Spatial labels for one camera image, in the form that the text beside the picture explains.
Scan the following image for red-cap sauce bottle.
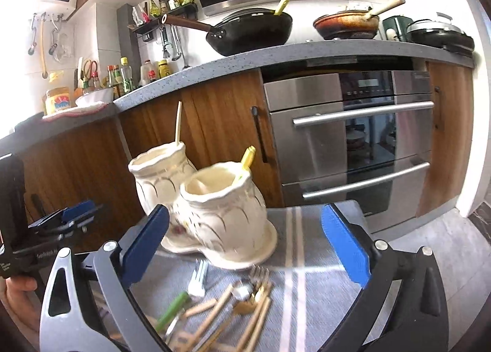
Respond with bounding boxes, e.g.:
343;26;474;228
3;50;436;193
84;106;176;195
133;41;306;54
107;65;120;98

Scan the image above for stainless steel oven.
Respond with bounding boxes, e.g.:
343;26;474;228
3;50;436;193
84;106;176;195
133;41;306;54
263;68;437;234

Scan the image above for hanging metal ladle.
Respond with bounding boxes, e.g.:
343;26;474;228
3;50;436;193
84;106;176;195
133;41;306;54
180;26;193;69

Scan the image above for pile of gold cutlery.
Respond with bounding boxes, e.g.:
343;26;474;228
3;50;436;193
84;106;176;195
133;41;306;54
92;283;273;352

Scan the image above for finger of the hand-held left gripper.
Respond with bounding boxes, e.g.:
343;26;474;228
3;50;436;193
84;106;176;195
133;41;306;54
28;209;90;238
61;200;105;230

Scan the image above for small white fork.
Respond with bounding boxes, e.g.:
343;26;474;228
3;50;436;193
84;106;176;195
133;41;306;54
187;259;208;298

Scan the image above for green-handled utensil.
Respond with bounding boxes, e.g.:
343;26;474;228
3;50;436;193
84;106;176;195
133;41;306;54
155;292;191;337

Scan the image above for white plastic jug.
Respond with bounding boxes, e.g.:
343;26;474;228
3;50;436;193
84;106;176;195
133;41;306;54
138;60;154;86

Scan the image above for white red-edged cloth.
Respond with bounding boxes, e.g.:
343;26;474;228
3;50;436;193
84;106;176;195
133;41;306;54
41;102;109;122

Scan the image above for narrow wooden cabinet door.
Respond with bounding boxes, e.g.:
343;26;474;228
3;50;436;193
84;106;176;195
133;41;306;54
416;60;475;219

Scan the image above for person's left hand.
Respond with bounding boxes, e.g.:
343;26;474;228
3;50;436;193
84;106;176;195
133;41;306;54
0;275;41;337

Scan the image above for black wok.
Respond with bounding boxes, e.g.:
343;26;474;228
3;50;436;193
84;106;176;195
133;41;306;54
161;8;294;57

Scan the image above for brown frying pan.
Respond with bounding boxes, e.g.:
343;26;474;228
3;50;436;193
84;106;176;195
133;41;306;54
312;0;406;41

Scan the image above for cream chopstick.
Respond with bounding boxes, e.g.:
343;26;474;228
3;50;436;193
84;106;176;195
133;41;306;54
175;101;183;145

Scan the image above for white bowl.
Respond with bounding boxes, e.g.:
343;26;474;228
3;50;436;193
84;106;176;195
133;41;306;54
75;89;115;108

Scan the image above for yellow-handled utensil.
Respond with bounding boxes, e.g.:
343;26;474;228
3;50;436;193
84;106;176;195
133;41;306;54
240;146;256;180

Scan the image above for black electric griddle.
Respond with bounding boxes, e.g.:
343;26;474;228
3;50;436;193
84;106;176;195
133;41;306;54
406;12;475;58

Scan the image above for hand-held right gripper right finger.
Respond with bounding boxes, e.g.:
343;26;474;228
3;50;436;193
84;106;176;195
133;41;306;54
318;202;449;352

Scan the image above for yellow jar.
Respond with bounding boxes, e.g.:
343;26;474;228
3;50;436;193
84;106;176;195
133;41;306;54
44;87;73;116

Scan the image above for dark green pot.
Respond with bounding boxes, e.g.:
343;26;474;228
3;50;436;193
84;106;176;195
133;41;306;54
381;15;413;43

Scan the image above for grey striped tablecloth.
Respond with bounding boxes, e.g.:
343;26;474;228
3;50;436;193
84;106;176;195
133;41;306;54
82;200;384;352

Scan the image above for cream ceramic utensil holder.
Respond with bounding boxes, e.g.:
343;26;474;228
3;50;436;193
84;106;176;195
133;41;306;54
128;144;277;270

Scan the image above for gold fork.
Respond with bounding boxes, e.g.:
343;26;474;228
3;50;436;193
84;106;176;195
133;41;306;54
236;265;275;352

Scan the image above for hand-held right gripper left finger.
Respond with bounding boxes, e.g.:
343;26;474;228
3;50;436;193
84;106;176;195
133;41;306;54
39;204;171;352

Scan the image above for hanging metal tongs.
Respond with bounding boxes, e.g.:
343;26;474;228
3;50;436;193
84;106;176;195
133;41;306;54
162;26;181;62

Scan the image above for wooden base cabinet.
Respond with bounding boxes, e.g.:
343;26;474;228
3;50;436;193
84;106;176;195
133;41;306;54
0;70;285;261

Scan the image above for silver flower spoon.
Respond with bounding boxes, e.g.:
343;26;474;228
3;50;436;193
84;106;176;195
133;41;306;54
165;279;254;341

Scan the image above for black spice rack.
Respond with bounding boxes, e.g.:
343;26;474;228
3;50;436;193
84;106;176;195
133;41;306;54
128;3;199;37

